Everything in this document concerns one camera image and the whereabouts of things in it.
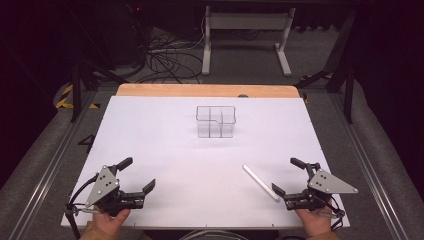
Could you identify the black metal stand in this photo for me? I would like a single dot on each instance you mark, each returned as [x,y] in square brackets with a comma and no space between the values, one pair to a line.
[348,90]
[76,90]

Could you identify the dark equipment cabinet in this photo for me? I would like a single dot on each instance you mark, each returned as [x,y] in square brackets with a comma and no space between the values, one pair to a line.
[123,33]

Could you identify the person's right hand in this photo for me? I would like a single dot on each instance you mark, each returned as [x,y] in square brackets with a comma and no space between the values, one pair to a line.
[315,222]

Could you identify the white metal stand frame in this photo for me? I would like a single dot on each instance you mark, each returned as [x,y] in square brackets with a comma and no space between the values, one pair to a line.
[246,21]

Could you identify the clear plastic organizer box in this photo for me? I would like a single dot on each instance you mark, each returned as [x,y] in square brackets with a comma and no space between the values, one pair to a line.
[215,122]

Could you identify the white stick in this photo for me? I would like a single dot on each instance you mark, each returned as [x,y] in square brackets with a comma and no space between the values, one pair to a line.
[260,182]

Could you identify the aluminium floor rail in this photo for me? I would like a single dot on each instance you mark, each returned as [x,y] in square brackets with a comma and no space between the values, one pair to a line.
[366,160]
[50,173]

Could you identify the person's left hand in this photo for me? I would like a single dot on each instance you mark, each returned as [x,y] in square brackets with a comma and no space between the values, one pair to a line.
[107,222]

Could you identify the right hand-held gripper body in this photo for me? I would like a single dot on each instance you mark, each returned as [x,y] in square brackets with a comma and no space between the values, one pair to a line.
[325,184]

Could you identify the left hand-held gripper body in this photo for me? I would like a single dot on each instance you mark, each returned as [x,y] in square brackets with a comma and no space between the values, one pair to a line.
[101,186]

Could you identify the yellow black hazard tape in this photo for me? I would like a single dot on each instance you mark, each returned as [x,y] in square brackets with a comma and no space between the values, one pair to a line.
[65,101]

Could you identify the white board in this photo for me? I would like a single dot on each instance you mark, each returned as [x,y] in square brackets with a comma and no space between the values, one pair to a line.
[173,156]

